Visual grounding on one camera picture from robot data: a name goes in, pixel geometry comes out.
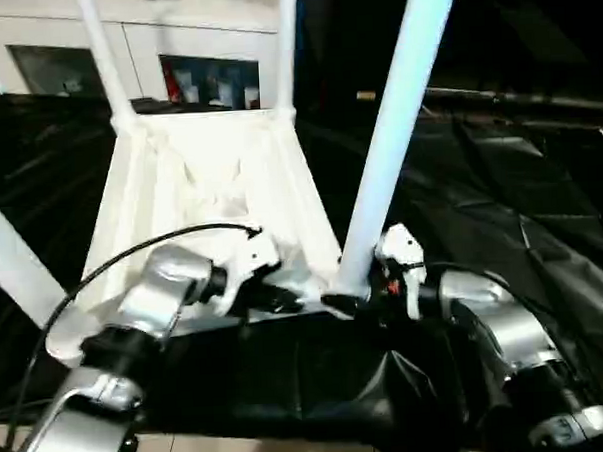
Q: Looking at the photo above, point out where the white plastic table top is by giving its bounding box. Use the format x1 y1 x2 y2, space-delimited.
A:
34 100 362 369

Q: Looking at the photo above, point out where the black plastic mat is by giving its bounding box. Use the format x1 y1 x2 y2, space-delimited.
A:
0 62 603 452

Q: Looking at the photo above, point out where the red package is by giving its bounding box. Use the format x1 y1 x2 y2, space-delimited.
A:
162 59 181 102

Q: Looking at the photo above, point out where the dark metal rod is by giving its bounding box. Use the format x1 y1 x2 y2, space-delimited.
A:
424 79 603 122

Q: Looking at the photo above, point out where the black box gold label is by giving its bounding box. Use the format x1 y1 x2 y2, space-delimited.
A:
289 0 433 113

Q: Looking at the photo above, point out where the white glass-door cabinet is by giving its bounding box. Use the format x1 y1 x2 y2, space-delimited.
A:
0 0 298 121

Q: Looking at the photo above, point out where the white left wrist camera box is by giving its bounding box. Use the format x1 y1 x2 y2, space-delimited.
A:
215 230 285 317

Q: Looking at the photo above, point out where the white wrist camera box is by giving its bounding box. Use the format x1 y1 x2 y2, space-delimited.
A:
215 230 285 317
372 222 431 323

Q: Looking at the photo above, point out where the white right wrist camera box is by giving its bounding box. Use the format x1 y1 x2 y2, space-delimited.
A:
372 222 431 323

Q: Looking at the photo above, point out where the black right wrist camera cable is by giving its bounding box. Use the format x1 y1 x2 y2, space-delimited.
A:
406 256 563 333

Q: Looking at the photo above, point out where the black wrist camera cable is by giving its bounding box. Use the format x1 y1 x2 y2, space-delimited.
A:
0 220 276 452
406 256 563 333

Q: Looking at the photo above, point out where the black left wrist camera cable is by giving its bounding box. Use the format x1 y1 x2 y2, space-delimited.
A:
0 220 276 452

